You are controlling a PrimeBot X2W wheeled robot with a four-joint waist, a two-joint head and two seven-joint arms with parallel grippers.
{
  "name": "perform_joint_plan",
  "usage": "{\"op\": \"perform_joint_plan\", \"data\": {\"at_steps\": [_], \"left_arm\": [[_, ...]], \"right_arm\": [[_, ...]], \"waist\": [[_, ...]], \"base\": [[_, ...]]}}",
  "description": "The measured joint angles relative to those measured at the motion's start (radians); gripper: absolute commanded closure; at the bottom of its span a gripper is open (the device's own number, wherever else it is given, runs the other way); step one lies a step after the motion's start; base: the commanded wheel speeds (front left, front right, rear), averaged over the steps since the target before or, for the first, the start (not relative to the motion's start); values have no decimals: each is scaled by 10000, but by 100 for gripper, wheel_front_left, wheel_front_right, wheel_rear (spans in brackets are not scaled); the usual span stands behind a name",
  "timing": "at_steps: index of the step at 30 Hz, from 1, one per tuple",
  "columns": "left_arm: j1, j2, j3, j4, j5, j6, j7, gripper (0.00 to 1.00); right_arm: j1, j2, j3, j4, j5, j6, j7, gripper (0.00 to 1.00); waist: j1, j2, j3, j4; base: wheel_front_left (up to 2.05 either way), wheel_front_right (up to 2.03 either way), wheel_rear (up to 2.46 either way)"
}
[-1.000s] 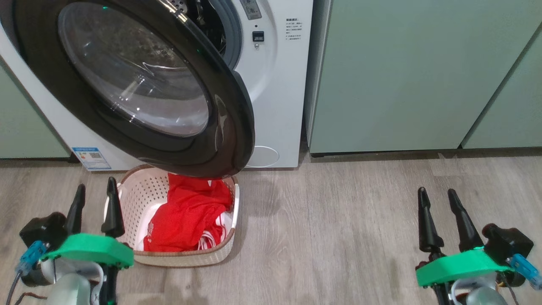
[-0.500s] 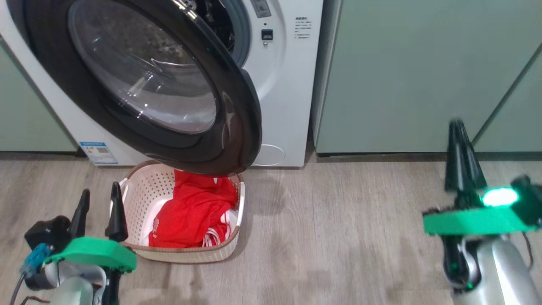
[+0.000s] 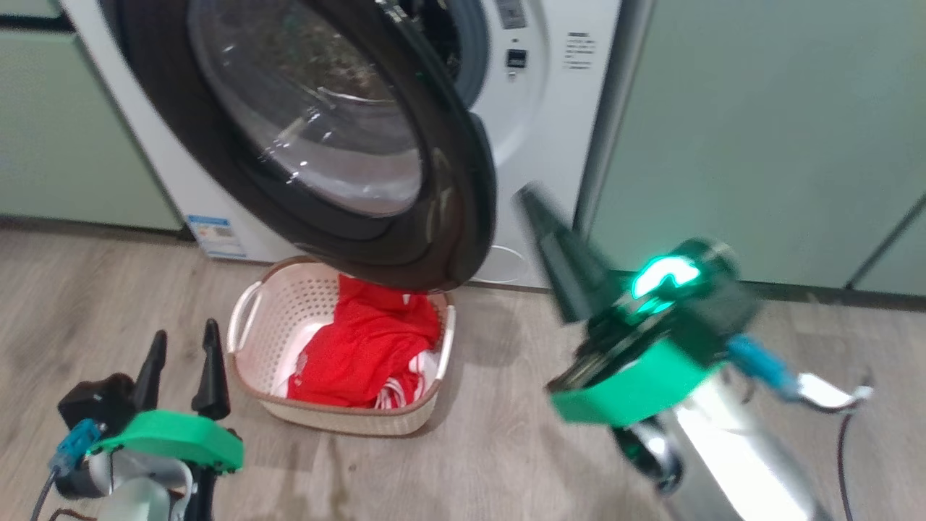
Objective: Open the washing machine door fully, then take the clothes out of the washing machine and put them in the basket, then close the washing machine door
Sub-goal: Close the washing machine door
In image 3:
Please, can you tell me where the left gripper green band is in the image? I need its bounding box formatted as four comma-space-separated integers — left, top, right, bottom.
86, 318, 245, 521

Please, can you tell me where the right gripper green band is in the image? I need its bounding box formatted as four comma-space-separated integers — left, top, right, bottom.
514, 182, 726, 497

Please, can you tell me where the black washing machine door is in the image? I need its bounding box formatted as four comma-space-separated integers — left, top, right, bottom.
97, 0, 499, 295

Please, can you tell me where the red and white garment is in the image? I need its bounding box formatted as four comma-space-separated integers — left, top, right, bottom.
286, 273, 443, 410

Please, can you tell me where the white front-load washing machine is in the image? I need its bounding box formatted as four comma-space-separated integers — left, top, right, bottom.
58, 0, 624, 292

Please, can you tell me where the cream perforated laundry basket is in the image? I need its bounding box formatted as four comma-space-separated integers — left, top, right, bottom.
226, 254, 457, 438

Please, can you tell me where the light green cabinet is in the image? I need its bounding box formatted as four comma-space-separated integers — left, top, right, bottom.
0, 0, 183, 234

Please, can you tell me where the pale green narrow cabinet door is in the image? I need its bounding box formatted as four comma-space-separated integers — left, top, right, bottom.
845, 194, 926, 299

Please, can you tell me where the round filter cover panel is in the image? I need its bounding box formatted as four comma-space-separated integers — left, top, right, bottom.
490, 244, 530, 285

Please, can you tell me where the blue energy label sticker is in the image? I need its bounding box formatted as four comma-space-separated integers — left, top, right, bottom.
184, 213, 247, 261

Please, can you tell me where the pale green wide cabinet panel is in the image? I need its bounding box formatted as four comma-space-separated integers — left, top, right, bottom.
577, 0, 926, 292

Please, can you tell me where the blue left cable connector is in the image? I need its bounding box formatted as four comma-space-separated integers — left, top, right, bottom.
48, 418, 103, 475

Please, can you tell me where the blue cable connector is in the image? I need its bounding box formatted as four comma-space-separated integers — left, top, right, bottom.
726, 334, 798, 392
48, 418, 103, 475

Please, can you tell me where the thin left arm cable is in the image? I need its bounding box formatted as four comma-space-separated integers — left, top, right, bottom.
29, 463, 64, 521

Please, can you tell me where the thin arm cable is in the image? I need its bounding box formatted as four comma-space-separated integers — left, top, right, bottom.
794, 371, 875, 521
29, 463, 64, 521

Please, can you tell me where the blue right cable connector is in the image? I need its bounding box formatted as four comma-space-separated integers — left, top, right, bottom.
726, 334, 798, 392

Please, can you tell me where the thin right arm cable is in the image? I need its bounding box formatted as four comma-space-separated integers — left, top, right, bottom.
794, 371, 875, 521

